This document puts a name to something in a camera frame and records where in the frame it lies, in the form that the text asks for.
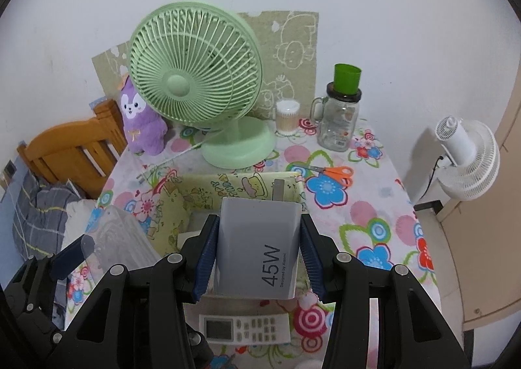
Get clear floss pick box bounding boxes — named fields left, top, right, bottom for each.
left=81, top=205, right=161, bottom=280

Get white remote control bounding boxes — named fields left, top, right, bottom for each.
left=199, top=313, right=291, bottom=346

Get white 45W charger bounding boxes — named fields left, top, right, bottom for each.
left=214, top=177, right=302, bottom=300

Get white cloth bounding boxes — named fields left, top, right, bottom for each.
left=62, top=199, right=96, bottom=249

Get grey plaid blanket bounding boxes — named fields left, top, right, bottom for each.
left=12, top=171, right=80, bottom=260

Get wooden chair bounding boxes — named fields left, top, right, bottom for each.
left=17, top=99, right=127, bottom=199

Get yellow patterned storage box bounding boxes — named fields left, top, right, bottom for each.
left=150, top=171, right=309, bottom=297

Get floral tablecloth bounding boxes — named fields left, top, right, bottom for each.
left=64, top=118, right=443, bottom=369

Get purple plush toy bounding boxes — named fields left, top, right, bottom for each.
left=119, top=75, right=168, bottom=156

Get orange scissors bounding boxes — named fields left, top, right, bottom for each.
left=293, top=163, right=354, bottom=188

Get glass mug jar green lid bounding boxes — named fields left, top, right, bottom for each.
left=309, top=63, right=362, bottom=152

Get green desk fan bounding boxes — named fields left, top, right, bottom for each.
left=128, top=1, right=275, bottom=170

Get cotton swab container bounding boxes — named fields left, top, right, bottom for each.
left=275, top=99, right=300, bottom=136

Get beige cartoon placemat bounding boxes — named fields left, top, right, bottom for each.
left=92, top=11, right=319, bottom=120

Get white fan cable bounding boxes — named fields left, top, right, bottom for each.
left=137, top=130, right=223, bottom=185

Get white wall fan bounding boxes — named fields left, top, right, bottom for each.
left=434, top=116, right=501, bottom=201

